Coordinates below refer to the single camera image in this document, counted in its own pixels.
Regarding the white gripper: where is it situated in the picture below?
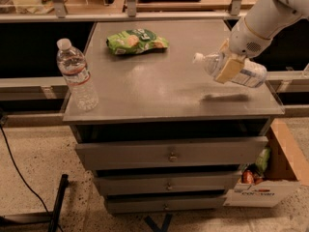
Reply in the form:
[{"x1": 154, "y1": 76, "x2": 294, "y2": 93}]
[{"x1": 214, "y1": 17, "x2": 272, "y2": 84}]

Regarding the blue label plastic bottle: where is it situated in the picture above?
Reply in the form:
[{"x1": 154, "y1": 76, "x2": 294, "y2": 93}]
[{"x1": 193, "y1": 52, "x2": 267, "y2": 88}]

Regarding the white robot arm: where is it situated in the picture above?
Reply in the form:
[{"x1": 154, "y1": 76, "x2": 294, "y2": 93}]
[{"x1": 214, "y1": 0, "x2": 309, "y2": 83}]

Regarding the green rice chip bag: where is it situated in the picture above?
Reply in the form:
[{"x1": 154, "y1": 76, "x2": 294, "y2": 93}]
[{"x1": 106, "y1": 29, "x2": 169, "y2": 55}]

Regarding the green snack bag in box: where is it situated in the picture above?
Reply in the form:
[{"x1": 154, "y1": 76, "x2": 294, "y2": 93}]
[{"x1": 255, "y1": 147, "x2": 271, "y2": 174}]

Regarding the clear water bottle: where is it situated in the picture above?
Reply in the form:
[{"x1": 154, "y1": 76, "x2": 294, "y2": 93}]
[{"x1": 56, "y1": 38, "x2": 98, "y2": 111}]

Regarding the top grey drawer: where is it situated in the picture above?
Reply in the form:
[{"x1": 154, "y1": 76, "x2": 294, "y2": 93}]
[{"x1": 75, "y1": 136, "x2": 267, "y2": 170}]

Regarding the grey drawer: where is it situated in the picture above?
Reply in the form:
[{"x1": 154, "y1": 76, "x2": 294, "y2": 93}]
[
  {"x1": 104, "y1": 195, "x2": 226, "y2": 214},
  {"x1": 95, "y1": 171, "x2": 240, "y2": 196},
  {"x1": 75, "y1": 136, "x2": 267, "y2": 170}
]

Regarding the grey drawer cabinet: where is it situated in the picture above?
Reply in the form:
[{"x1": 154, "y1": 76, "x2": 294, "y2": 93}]
[{"x1": 64, "y1": 20, "x2": 283, "y2": 202}]

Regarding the red snack packet in box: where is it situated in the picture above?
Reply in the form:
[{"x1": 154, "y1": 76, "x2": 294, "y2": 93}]
[{"x1": 241, "y1": 170, "x2": 255, "y2": 184}]

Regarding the cardboard box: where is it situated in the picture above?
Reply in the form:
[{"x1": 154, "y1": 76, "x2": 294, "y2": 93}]
[{"x1": 224, "y1": 119, "x2": 309, "y2": 208}]

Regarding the middle grey drawer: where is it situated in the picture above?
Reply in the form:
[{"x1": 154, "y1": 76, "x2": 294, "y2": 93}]
[{"x1": 95, "y1": 171, "x2": 240, "y2": 196}]

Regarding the bottom grey drawer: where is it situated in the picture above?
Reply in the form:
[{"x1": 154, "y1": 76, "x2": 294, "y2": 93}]
[{"x1": 104, "y1": 195, "x2": 226, "y2": 214}]

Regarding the black metal stand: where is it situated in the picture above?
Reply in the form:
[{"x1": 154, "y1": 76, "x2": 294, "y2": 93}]
[{"x1": 0, "y1": 173, "x2": 70, "y2": 232}]

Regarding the black cable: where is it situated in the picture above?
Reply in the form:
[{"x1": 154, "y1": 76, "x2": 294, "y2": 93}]
[{"x1": 0, "y1": 125, "x2": 65, "y2": 232}]

